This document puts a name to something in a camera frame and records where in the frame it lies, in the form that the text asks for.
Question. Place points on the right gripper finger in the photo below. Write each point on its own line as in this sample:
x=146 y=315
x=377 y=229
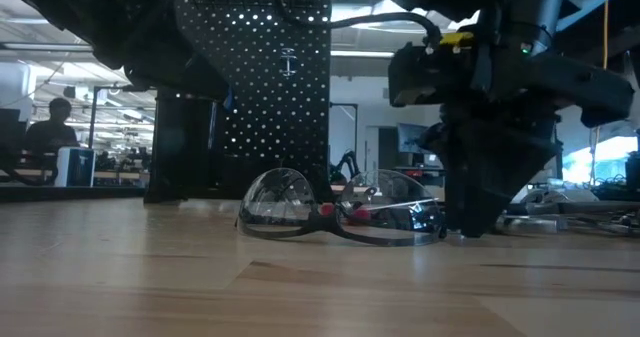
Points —
x=500 y=177
x=452 y=177

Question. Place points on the chrome ratchet wrench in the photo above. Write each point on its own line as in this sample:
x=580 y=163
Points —
x=540 y=197

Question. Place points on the clear safety glasses black frame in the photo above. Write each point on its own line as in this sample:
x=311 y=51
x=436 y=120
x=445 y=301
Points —
x=325 y=224

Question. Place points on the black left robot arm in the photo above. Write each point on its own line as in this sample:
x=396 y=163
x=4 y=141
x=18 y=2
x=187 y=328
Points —
x=75 y=7

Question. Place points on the black background robot arm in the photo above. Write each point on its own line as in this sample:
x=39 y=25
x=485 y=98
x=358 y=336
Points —
x=347 y=162

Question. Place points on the silver peg hook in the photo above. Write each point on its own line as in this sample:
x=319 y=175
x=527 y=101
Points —
x=288 y=62

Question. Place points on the black metal peg board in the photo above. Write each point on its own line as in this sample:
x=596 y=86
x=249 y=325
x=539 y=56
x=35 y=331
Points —
x=280 y=127

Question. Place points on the computer monitor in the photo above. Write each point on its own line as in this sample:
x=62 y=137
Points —
x=412 y=138

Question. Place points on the large black tool bin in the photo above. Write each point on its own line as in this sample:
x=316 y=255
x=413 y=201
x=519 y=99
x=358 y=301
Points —
x=180 y=147

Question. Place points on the ceiling light strip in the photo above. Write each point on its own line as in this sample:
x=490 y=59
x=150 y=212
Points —
x=362 y=54
x=45 y=46

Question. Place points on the person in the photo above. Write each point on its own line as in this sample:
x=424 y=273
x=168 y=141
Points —
x=50 y=132

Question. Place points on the white storage container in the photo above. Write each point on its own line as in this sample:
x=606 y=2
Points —
x=75 y=167

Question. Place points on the black metal rack frame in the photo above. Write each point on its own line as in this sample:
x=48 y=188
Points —
x=93 y=122

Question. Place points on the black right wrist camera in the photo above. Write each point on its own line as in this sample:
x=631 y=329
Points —
x=425 y=72

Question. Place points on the black aluminium rig frame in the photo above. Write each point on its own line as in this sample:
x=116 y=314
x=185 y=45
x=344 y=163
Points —
x=75 y=193

